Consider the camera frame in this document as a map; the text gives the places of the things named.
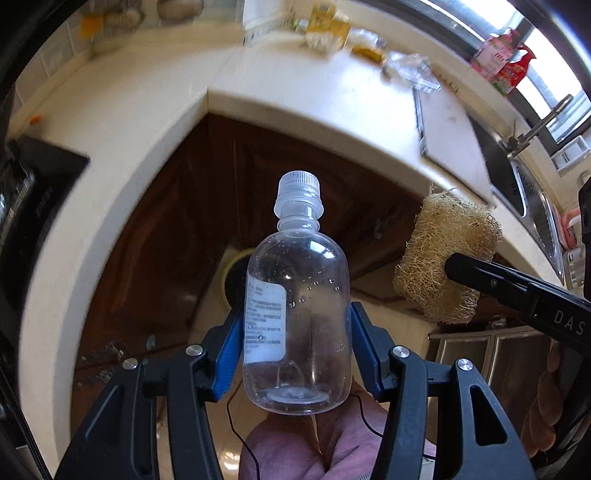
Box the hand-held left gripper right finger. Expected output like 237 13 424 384
350 302 539 480

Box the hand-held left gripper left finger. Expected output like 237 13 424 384
55 307 245 480

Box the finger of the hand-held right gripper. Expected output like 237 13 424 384
443 251 532 315

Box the loofah sponge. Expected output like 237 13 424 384
392 185 503 326

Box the clear plastic bottle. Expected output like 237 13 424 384
242 171 354 416

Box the person's right hand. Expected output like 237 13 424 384
529 344 568 457

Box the black bin with yellow rim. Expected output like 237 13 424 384
221 247 257 308

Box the pink plastic item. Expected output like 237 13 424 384
561 208 583 247

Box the stainless steel sink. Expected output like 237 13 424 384
471 115 566 287

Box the person's pink trouser leg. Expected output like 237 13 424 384
239 383 437 480

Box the white cutting board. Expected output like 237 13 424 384
413 85 492 195

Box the dark wooden cabinet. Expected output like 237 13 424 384
69 113 490 416

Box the white plastic holder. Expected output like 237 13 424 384
551 138 591 176

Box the metal faucet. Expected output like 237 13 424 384
505 95 573 160

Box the red and green package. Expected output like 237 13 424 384
468 28 536 97

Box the clear plastic packaging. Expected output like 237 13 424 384
382 52 441 93

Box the black stove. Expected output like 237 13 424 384
0 138 90 333

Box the clear snack bag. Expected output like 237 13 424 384
351 28 387 63

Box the yellow packet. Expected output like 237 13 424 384
305 4 352 49

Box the white paper box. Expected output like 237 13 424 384
242 0 305 44

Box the thin black cable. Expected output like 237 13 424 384
226 385 437 469

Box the window frame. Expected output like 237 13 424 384
406 0 591 153

